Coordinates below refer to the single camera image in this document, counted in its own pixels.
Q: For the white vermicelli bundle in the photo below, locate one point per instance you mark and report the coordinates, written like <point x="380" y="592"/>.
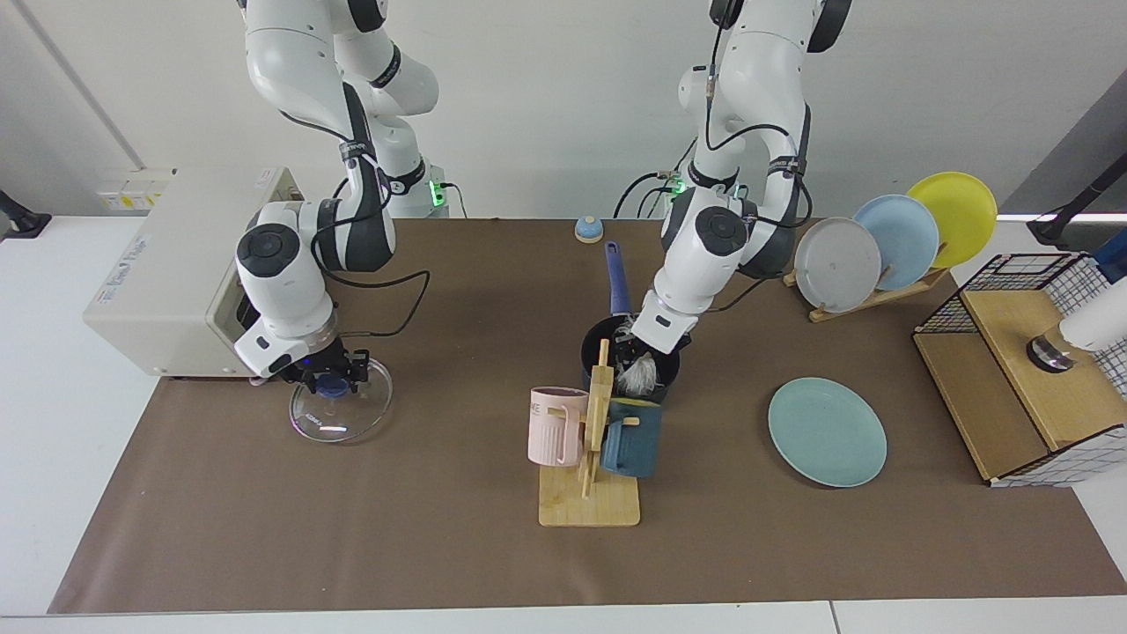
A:
<point x="638" y="377"/>

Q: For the glass lid with blue knob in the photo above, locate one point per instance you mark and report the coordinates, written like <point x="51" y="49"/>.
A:
<point x="339" y="423"/>

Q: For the pale green plate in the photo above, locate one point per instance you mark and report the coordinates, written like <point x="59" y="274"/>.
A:
<point x="828" y="436"/>

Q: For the wooden plate rack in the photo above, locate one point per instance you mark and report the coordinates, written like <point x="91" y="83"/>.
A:
<point x="845" y="308"/>

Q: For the grey plate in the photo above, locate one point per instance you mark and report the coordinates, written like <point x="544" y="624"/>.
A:
<point x="836" y="264"/>

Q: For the light blue plate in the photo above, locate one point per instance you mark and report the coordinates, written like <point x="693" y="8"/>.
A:
<point x="907" y="233"/>

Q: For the yellow plate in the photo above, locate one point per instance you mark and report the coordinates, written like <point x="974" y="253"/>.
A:
<point x="960" y="211"/>

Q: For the teal mug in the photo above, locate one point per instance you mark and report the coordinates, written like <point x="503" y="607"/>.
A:
<point x="632" y="445"/>

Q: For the pink ribbed mug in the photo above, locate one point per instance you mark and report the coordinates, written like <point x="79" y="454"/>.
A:
<point x="555" y="431"/>

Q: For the small blue round bell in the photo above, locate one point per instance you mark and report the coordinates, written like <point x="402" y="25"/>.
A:
<point x="589" y="231"/>

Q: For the wooden cup stand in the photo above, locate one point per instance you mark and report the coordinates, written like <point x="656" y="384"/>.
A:
<point x="588" y="506"/>

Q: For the brown table cloth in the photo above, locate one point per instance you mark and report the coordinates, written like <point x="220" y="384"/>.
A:
<point x="396" y="528"/>

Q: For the pale toaster oven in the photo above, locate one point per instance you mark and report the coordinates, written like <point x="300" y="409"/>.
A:
<point x="167" y="282"/>

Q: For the black stand foot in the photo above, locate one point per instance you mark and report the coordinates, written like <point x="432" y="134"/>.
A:
<point x="22" y="220"/>
<point x="1057" y="231"/>

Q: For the white pole with silver end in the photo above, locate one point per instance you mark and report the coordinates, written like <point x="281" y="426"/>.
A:
<point x="1092" y="321"/>

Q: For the blue object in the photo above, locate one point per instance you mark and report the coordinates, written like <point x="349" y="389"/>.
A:
<point x="1114" y="260"/>

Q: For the white wall socket box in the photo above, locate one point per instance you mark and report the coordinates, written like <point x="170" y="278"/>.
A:
<point x="132" y="189"/>

